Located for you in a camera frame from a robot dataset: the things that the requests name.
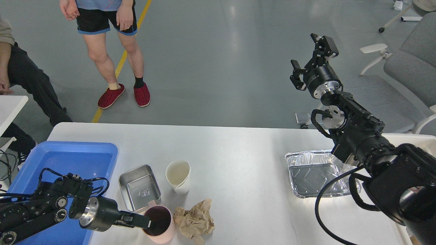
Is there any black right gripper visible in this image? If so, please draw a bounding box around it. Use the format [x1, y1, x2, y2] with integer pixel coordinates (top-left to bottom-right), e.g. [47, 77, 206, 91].
[290, 33, 342, 99]

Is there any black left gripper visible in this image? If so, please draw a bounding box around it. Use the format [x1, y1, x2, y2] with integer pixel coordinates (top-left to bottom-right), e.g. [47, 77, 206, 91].
[79, 196, 151, 232]

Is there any pink mug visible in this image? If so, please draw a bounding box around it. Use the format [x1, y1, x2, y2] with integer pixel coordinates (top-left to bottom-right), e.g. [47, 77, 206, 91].
[143, 200, 175, 244]

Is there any square stainless steel tray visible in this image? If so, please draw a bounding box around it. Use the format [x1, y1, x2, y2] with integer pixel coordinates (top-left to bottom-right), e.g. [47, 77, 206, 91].
[119, 165, 161, 214]

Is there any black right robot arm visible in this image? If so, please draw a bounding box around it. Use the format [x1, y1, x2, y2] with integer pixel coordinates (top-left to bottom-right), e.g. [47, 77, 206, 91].
[290, 33, 436, 245]

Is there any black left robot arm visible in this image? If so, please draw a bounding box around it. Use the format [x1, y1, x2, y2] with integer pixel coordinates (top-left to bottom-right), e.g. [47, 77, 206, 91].
[0, 168, 153, 245]

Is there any crumpled brown paper napkin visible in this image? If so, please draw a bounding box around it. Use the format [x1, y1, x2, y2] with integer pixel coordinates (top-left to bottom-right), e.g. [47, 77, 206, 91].
[173, 198, 215, 245]

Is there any white paper cup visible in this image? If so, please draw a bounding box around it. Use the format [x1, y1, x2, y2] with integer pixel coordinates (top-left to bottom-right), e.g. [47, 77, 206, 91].
[165, 160, 191, 194]

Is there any blue plastic tray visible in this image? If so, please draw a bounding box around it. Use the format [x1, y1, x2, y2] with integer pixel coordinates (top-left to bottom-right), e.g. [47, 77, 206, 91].
[8, 141, 118, 245]

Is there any white chair base far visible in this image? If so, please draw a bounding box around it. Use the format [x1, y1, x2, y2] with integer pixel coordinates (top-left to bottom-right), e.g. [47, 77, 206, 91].
[377, 0, 436, 33]

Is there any grey office chair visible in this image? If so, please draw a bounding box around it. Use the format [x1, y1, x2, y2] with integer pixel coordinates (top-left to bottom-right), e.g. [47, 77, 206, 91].
[295, 12, 436, 135]

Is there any aluminium foil tray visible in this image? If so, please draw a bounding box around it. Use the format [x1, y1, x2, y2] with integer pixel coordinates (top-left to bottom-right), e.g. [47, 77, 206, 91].
[285, 149, 355, 198]

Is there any white side table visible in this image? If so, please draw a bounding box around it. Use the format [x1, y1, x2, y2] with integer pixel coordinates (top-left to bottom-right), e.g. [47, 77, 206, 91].
[0, 95, 29, 135]

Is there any seated person in black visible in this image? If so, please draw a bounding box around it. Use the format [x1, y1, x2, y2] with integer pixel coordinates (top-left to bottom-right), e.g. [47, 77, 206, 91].
[0, 14, 73, 164]

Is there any standing person in shorts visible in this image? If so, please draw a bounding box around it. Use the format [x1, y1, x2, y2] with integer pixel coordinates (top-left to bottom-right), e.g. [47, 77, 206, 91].
[59, 0, 151, 109]

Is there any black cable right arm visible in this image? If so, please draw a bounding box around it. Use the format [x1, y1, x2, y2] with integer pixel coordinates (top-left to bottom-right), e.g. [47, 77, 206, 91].
[314, 165, 378, 245]

